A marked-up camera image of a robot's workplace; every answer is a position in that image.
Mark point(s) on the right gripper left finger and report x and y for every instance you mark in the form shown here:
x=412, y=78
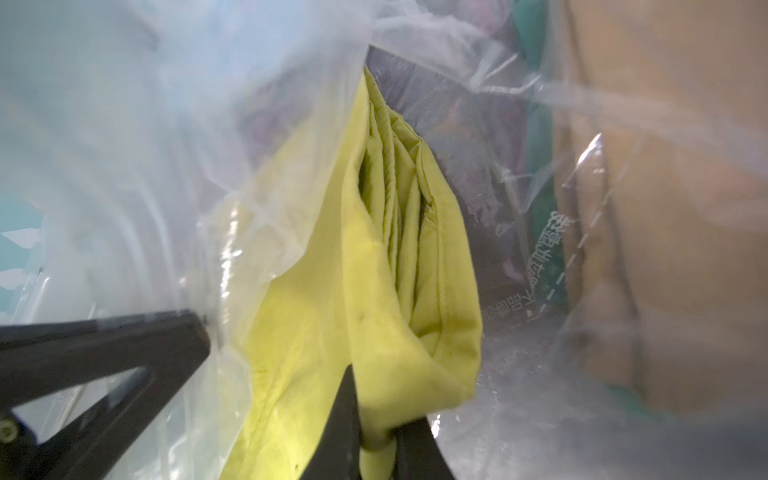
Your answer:
x=337, y=454

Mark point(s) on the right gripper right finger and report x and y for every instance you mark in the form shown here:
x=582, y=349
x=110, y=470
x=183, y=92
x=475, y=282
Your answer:
x=418, y=456

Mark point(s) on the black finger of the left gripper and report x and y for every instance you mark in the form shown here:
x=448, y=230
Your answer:
x=160, y=352

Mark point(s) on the yellow green garment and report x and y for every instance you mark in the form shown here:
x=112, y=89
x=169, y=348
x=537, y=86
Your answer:
x=385, y=288

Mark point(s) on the green trousers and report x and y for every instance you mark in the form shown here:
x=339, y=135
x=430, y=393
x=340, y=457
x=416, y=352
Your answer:
x=546, y=264

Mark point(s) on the clear plastic vacuum bag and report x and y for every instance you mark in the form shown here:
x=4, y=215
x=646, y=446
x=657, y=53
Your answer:
x=174, y=155

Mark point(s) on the tan garment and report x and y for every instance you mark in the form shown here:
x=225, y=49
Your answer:
x=663, y=113

